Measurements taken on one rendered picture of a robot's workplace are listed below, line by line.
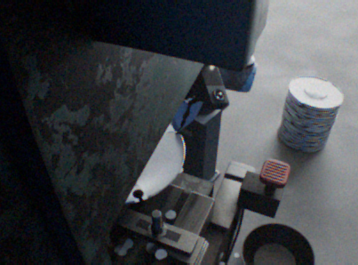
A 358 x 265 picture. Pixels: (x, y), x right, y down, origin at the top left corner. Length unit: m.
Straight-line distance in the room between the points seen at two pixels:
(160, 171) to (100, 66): 0.47
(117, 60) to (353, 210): 1.62
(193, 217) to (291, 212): 1.00
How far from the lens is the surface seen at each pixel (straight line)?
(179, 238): 0.65
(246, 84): 1.27
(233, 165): 0.94
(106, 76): 0.27
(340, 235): 1.69
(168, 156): 0.74
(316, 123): 1.85
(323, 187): 1.84
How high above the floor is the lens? 1.31
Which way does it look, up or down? 43 degrees down
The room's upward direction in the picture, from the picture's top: straight up
